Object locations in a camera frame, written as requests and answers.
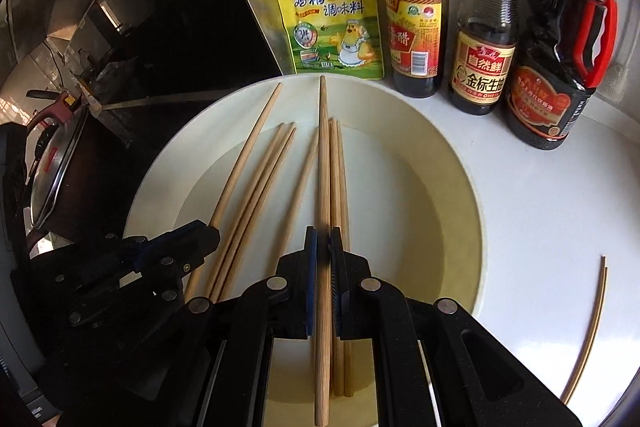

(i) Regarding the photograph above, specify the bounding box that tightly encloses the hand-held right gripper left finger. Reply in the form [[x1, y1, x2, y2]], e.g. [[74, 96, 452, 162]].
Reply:
[[165, 227, 321, 427]]

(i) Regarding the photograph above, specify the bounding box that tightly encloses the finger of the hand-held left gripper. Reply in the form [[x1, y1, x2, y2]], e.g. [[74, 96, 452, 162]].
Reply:
[[107, 219, 222, 260], [70, 259, 188, 328]]

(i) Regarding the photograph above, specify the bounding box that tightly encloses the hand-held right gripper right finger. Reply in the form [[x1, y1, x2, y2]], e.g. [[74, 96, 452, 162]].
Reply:
[[330, 229, 566, 427]]

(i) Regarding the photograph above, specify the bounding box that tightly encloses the bundle of wooden chopsticks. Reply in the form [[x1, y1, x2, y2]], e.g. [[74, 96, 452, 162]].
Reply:
[[184, 82, 353, 399]]

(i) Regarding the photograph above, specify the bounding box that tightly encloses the white round plate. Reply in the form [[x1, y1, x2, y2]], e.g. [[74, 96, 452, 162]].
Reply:
[[122, 74, 483, 427]]

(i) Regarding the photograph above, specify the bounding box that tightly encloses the single long bamboo chopstick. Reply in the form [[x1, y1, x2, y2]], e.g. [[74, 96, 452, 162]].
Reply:
[[560, 255, 607, 403], [564, 267, 610, 405], [312, 75, 333, 426]]

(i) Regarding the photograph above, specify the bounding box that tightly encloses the dark cooking pot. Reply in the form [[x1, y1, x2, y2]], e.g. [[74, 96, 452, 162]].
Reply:
[[30, 107, 146, 248]]

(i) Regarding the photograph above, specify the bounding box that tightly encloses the glass pot lid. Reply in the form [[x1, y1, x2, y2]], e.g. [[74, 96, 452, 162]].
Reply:
[[25, 89, 93, 230]]

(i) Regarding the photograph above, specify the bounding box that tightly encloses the clear soy sauce bottle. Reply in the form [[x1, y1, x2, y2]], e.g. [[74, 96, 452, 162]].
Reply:
[[446, 0, 530, 115]]

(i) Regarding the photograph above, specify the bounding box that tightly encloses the yellow capped vinegar bottle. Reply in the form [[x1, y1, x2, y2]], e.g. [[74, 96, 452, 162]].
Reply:
[[381, 0, 450, 98]]

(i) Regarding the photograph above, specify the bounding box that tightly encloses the yellow green seasoning pouch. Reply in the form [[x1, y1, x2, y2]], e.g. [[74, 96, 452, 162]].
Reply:
[[275, 0, 386, 81]]

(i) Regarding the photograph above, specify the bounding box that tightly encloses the dark jug with red handle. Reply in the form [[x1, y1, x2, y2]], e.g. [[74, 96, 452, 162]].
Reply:
[[502, 0, 620, 151]]

